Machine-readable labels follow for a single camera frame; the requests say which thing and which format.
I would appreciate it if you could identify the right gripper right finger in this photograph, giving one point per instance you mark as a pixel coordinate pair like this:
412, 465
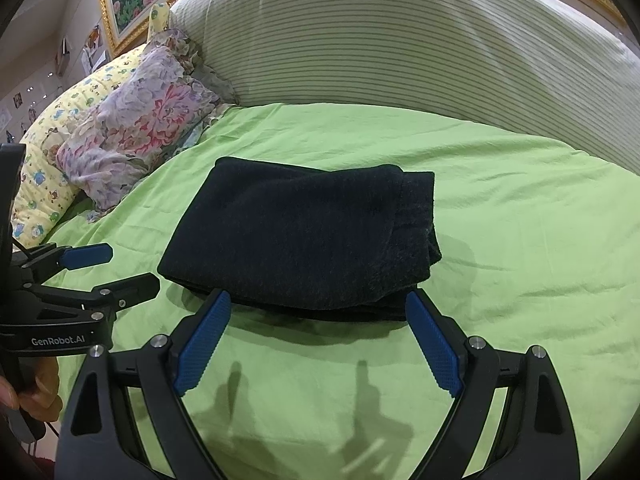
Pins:
440, 340

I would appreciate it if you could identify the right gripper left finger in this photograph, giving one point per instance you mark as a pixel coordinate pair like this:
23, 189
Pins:
195, 339

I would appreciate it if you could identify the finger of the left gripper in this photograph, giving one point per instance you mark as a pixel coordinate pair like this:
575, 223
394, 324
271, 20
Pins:
98, 304
48, 260

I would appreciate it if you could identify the black fleece pants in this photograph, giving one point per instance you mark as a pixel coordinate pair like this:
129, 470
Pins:
342, 246

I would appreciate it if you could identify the person's left hand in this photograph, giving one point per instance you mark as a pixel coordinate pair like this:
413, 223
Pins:
41, 400

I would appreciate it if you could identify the yellow cartoon print pillow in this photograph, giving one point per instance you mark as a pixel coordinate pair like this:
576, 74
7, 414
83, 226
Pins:
45, 194

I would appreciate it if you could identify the light green bed sheet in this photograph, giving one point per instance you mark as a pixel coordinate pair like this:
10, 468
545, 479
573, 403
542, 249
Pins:
521, 239

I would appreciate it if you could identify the floral pink pillow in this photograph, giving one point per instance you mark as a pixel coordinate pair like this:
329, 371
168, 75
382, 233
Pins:
158, 112

